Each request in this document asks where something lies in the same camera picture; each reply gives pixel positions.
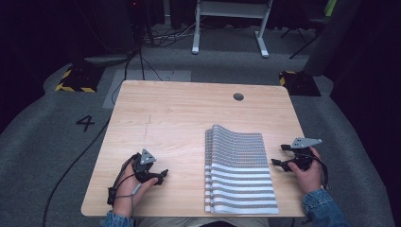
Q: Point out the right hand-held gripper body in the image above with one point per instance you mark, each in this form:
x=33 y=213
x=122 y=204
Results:
x=302 y=157

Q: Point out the person's left hand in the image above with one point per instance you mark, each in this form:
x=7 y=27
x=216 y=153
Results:
x=124 y=192

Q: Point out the black chair with legs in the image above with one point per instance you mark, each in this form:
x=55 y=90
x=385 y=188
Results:
x=307 y=26

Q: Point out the stack of striped placemats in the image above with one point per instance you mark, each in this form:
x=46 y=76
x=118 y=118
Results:
x=239 y=170

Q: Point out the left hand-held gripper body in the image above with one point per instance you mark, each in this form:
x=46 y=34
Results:
x=142 y=170

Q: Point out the white metal desk frame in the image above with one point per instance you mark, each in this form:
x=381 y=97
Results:
x=231 y=9

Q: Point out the black yellow striped base plate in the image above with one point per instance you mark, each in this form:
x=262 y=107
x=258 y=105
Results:
x=299 y=84
x=80 y=80

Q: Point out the black equipment stand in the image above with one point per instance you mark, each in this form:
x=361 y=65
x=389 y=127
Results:
x=138 y=28

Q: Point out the grey curtain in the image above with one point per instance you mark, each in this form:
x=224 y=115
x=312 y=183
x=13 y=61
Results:
x=334 y=38

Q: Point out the person's right hand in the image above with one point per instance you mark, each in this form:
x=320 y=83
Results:
x=310 y=179

